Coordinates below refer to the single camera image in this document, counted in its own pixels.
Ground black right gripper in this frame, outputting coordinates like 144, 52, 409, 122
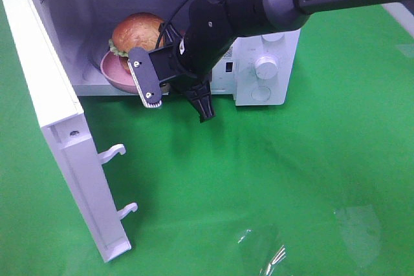
149, 23, 215, 123

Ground burger with lettuce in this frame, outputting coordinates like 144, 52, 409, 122
109, 12, 164, 74

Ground pink plate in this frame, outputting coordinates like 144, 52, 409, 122
100, 51, 138, 94

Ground round door release button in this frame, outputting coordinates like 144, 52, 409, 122
251, 86, 271, 101

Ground white microwave knob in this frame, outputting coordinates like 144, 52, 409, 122
261, 32, 285, 43
254, 56, 279, 80

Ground white microwave door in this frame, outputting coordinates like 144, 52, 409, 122
3, 0, 138, 262

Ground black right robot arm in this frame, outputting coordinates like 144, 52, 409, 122
141, 0, 404, 121

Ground white microwave oven body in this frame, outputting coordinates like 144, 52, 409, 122
3, 0, 300, 105

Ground green table mat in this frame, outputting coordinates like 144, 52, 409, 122
1, 6, 413, 275

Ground white partition panels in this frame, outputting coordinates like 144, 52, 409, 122
382, 3, 414, 37

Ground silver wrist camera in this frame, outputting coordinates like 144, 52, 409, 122
128, 47, 162, 109

